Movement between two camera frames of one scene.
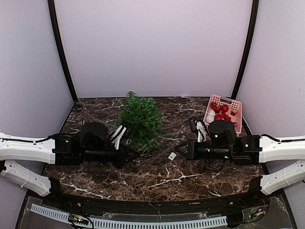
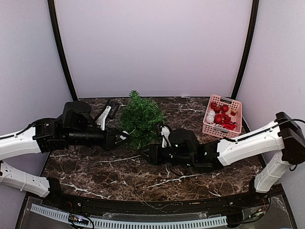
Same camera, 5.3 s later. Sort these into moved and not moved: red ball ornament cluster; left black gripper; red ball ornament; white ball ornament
Moved: left black gripper
Not moved: white ball ornament; red ball ornament; red ball ornament cluster
